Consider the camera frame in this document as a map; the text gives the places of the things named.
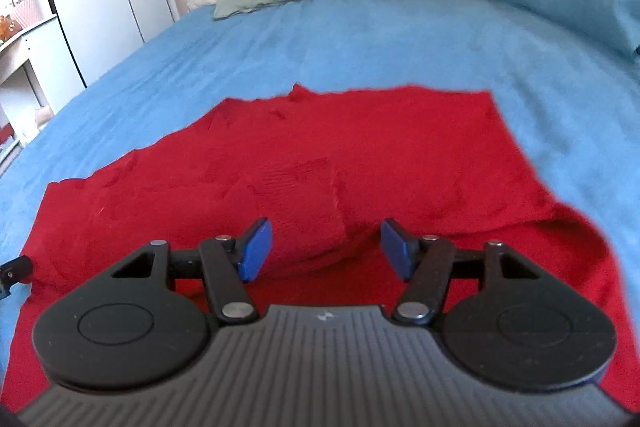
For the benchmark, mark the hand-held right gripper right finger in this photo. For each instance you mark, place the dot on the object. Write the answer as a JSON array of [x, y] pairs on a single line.
[[396, 248]]

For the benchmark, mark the white desk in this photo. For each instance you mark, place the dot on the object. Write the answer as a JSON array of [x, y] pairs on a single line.
[[25, 67]]

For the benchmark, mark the pink striped cup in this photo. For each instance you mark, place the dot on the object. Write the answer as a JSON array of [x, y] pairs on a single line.
[[25, 14]]

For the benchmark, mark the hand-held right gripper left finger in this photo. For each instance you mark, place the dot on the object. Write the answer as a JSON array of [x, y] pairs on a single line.
[[255, 251]]

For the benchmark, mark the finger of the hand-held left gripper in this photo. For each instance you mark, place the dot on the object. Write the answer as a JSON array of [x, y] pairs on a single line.
[[15, 271]]

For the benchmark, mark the bed with blue sheet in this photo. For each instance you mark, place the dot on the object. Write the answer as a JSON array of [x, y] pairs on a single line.
[[350, 42]]

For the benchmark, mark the red knit sweater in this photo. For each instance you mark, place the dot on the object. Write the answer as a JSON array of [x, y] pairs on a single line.
[[400, 147]]

